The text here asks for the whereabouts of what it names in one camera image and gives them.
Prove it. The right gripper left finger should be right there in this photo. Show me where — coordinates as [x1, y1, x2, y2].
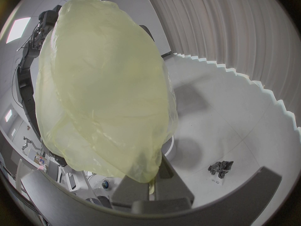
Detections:
[112, 175, 151, 203]

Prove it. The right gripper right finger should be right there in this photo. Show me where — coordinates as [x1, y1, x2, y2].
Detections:
[155, 150, 195, 203]

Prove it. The yellow plastic bag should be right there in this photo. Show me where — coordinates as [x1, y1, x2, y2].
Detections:
[35, 0, 178, 194]

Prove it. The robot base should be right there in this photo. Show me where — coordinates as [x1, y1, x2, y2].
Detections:
[59, 167, 123, 209]

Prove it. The white trash bin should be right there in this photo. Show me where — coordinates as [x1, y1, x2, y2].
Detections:
[163, 134, 176, 161]

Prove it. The crumpled black plastic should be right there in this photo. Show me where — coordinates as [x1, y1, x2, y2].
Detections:
[208, 160, 234, 179]

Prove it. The white curtain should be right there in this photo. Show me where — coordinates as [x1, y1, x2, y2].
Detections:
[141, 0, 301, 137]

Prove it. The square ceiling light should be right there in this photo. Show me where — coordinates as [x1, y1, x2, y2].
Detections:
[6, 17, 31, 44]

